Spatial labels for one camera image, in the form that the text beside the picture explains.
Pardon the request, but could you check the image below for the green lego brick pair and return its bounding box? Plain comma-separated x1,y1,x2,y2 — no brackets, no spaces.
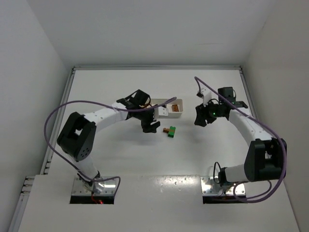
168,126,176,138

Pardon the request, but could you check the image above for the brown square lego plate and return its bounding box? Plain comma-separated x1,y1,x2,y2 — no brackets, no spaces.
171,104,179,112

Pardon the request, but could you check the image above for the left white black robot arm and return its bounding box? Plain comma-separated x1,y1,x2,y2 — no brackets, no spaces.
57,89,160,189

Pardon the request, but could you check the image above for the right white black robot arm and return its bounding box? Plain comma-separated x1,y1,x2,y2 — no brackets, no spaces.
195,87,287,186

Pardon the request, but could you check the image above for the white three-compartment tray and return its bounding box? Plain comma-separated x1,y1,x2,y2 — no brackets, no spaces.
151,99,183,118

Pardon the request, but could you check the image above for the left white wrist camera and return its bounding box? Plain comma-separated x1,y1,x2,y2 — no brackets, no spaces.
155,106,169,118

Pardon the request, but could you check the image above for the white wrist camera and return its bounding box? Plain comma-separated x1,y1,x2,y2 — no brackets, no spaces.
197,88,212,106
155,106,169,118

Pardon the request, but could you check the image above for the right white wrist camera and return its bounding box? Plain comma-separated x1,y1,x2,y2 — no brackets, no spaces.
197,88,212,106

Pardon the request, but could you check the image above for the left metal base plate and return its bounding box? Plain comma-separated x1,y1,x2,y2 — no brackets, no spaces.
71,176,118,197

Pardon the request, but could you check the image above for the metal base plate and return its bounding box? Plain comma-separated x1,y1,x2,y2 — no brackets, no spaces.
71,176,118,197
200,176,236,197

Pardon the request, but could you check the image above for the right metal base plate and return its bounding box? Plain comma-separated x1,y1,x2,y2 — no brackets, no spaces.
200,176,236,197

